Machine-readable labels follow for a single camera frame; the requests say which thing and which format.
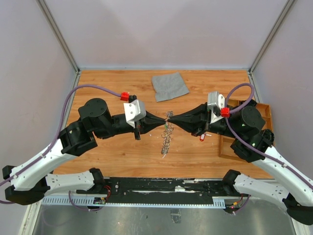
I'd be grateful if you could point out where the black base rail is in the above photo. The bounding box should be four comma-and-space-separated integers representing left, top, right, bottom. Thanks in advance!
76, 176, 243, 204

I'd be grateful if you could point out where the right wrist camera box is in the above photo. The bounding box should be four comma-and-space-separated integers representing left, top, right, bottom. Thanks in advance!
207, 91, 225, 124

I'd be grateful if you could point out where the grey cloth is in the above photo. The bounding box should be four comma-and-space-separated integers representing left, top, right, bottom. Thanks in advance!
152, 72, 189, 102

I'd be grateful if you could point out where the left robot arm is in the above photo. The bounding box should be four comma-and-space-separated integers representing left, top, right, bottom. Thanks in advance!
2, 98, 165, 205

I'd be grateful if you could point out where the wooden compartment tray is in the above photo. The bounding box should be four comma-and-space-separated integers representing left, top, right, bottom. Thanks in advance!
219, 100, 273, 162

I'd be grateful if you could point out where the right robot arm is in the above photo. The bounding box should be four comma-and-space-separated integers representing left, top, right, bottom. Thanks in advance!
168, 100, 313, 225

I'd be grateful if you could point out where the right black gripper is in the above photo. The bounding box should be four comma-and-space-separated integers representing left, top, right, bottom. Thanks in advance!
168, 101, 241, 139

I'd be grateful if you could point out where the red key tag lower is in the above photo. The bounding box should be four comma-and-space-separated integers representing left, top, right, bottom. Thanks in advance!
200, 133, 212, 141

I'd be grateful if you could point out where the rolled dark tie right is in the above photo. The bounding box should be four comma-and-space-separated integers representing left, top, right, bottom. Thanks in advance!
260, 129, 274, 146

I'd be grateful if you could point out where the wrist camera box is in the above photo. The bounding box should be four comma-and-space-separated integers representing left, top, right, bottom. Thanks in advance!
123, 99, 146, 128
207, 91, 225, 124

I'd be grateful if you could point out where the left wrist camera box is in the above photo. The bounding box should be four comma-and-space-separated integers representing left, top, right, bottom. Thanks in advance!
123, 99, 146, 128

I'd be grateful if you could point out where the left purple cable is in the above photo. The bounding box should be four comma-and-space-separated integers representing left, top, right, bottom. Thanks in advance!
0, 84, 130, 205

